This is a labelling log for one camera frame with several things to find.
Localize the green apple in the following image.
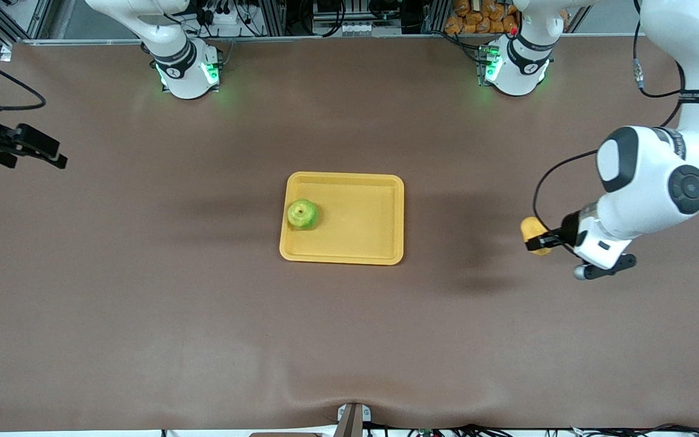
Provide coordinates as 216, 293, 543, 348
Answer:
287, 198, 319, 231

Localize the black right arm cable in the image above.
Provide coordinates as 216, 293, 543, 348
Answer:
0, 46, 47, 113

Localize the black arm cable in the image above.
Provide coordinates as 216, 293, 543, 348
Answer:
533, 0, 699, 239
0, 46, 47, 113

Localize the bag of orange bread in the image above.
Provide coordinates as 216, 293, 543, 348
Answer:
445, 0, 520, 35

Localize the brown table mat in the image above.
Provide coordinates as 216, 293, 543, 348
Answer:
0, 36, 699, 433

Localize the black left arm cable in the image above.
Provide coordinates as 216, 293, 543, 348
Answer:
533, 0, 699, 239

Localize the yellow potato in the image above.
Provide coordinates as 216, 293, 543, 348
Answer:
520, 217, 554, 256

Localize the yellow plastic tray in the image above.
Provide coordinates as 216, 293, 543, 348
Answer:
280, 172, 406, 266

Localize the white power strip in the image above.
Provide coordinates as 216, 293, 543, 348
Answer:
201, 5, 242, 29

